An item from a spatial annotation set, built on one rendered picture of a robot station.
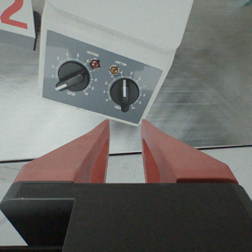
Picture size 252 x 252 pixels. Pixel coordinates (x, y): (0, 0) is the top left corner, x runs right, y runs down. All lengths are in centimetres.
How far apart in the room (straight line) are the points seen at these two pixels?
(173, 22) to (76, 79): 10
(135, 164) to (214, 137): 13
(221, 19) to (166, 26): 16
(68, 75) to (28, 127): 10
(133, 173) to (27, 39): 22
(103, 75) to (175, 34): 8
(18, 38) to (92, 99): 12
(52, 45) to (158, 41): 10
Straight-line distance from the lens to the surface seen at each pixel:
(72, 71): 19
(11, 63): 27
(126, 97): 18
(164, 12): 19
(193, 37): 30
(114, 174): 27
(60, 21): 19
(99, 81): 20
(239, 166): 35
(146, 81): 20
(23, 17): 26
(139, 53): 19
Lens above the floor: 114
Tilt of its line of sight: 78 degrees down
